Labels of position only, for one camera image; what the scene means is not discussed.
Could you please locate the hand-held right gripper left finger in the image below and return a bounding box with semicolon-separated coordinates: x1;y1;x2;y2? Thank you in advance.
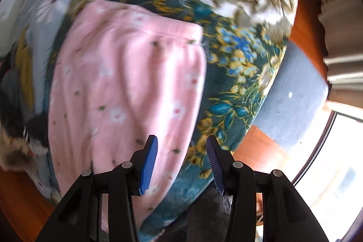
35;135;159;242

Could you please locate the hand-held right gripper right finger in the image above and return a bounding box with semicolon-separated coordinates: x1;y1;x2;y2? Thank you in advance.
206;135;331;242

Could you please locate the pink floral fleece garment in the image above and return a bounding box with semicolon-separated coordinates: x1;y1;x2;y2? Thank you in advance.
48;0;209;234

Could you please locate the dark grey trouser leg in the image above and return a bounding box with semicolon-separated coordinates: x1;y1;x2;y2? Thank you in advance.
164;182;233;242

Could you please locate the teal floral blanket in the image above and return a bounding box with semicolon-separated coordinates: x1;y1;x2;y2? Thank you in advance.
47;0;301;242

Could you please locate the grey blue floor mat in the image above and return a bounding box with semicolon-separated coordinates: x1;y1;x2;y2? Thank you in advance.
252;40;330;152

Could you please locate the black garment with white stripes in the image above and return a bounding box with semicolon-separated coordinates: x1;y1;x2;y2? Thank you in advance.
23;114;50;152

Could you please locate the window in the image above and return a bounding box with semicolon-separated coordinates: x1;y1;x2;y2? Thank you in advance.
292;103;363;231

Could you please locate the beige printed sweatshirt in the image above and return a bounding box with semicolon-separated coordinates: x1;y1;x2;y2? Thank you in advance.
0;126;49;174

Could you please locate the dark grey garment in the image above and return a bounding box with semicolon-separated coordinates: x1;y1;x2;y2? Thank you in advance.
0;60;37;129

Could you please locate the mustard green garment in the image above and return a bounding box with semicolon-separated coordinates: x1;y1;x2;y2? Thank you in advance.
14;29;36;112

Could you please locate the light blue floral quilt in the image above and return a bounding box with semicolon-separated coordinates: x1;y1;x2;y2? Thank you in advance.
13;0;94;106

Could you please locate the beige curtain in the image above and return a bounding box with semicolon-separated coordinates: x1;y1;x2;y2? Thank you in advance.
318;0;363;84

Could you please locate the orange wooden bed frame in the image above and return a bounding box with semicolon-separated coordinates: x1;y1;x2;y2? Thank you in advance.
284;0;331;84

